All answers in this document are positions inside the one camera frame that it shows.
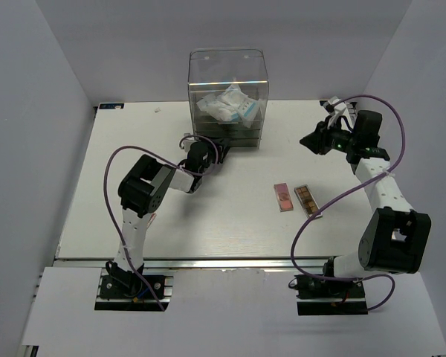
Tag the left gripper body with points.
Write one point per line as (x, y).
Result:
(212, 155)

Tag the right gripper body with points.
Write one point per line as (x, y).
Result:
(334, 138)

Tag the cotton pad bag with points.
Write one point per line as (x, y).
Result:
(222, 108)
(248, 109)

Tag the brown eyeshadow palette long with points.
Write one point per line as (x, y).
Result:
(307, 201)

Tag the pink blush palette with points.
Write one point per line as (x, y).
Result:
(283, 197)

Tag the round-pan orange palette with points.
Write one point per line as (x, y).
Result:
(151, 219)

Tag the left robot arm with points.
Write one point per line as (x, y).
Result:
(141, 193)

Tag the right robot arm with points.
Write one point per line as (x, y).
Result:
(396, 235)

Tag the clear acrylic drawer organizer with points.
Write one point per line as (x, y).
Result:
(211, 71)

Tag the blue label sticker left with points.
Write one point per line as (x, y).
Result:
(111, 106)

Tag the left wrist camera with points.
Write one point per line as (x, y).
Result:
(186, 142)

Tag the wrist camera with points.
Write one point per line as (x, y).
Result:
(186, 142)
(335, 107)

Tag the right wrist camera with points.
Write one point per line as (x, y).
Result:
(335, 107)

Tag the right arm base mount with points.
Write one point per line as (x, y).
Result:
(316, 297)

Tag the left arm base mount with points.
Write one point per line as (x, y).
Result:
(113, 296)

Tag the aluminium table rail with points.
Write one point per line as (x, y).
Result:
(224, 263)

